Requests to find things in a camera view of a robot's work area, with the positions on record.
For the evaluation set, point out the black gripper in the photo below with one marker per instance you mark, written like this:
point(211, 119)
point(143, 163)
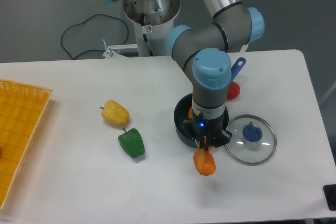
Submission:
point(209, 134)

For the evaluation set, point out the orange bell pepper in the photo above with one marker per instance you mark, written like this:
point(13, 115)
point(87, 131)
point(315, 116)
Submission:
point(204, 162)

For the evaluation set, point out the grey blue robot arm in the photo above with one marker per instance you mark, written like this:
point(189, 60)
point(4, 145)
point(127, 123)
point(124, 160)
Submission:
point(202, 55)

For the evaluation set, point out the glass lid blue knob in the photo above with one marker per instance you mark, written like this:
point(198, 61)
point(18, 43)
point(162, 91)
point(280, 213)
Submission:
point(253, 140)

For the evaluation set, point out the red bell pepper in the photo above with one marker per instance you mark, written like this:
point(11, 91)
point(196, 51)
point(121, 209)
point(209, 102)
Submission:
point(233, 91)

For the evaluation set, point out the green bell pepper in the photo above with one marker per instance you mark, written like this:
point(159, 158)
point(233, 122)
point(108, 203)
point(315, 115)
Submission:
point(132, 143)

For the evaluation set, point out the yellow bell pepper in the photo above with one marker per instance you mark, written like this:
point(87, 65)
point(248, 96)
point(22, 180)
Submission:
point(115, 114)

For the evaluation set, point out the black object table corner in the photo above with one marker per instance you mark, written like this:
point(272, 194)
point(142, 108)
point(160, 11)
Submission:
point(330, 195)

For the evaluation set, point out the yellow plastic basket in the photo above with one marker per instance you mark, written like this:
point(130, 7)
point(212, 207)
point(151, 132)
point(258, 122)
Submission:
point(22, 107)

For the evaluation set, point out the black pot blue handle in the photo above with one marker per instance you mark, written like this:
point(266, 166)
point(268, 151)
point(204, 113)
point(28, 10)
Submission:
point(183, 112)

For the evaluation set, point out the white metal bracket frame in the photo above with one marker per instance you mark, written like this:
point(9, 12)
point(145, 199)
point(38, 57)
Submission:
point(128, 50)

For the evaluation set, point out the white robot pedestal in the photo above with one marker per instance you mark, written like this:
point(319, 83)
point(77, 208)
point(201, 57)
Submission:
point(152, 21)

